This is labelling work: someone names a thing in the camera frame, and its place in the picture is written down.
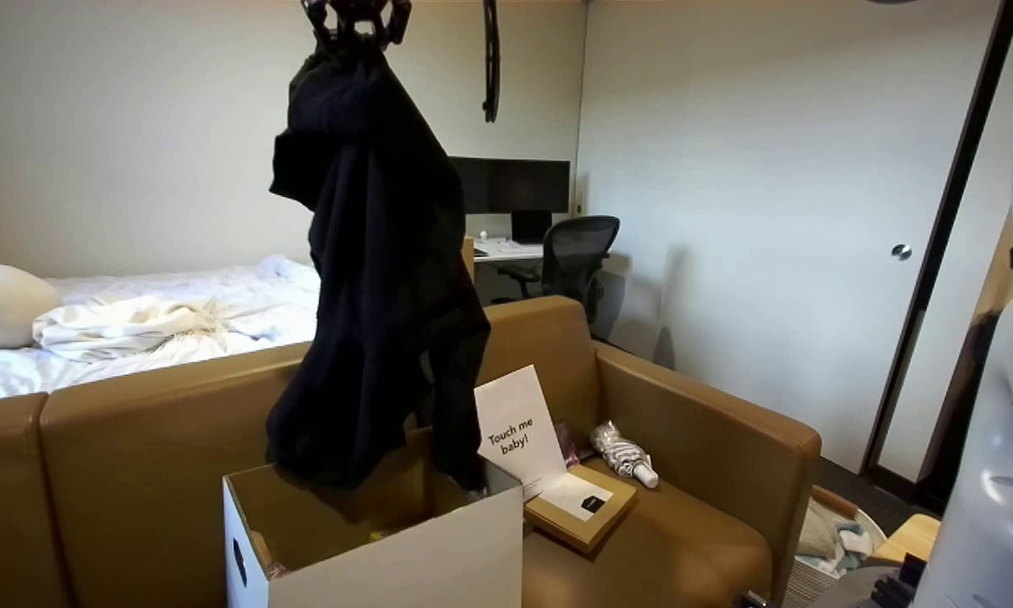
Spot dark door frame post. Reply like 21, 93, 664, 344
858, 0, 1013, 485

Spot round white pillow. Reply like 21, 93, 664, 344
0, 259, 63, 355

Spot light wooden board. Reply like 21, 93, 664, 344
869, 512, 944, 569

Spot black jersey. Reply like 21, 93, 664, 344
261, 41, 498, 502

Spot bag with white cloth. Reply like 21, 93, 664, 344
789, 485, 892, 578

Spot black computer monitor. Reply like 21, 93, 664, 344
445, 156, 573, 248

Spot white desk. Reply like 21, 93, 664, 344
464, 234, 549, 271

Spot open cardboard box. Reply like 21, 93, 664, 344
220, 453, 529, 608

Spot white card with handwriting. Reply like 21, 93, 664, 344
469, 361, 571, 502

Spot crumpled white blanket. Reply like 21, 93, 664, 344
27, 292, 310, 366

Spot black office chair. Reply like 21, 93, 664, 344
498, 210, 626, 331

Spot crumpled white plastic wrapper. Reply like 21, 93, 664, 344
586, 420, 664, 492

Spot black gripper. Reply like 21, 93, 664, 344
302, 0, 417, 52

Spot tan leather sofa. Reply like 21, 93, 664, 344
0, 292, 828, 608

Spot white bed sheets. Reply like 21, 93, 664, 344
0, 250, 324, 410

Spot tan flat box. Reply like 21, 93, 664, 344
525, 460, 641, 561

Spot black strap hanging on wall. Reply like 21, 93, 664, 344
478, 0, 502, 125

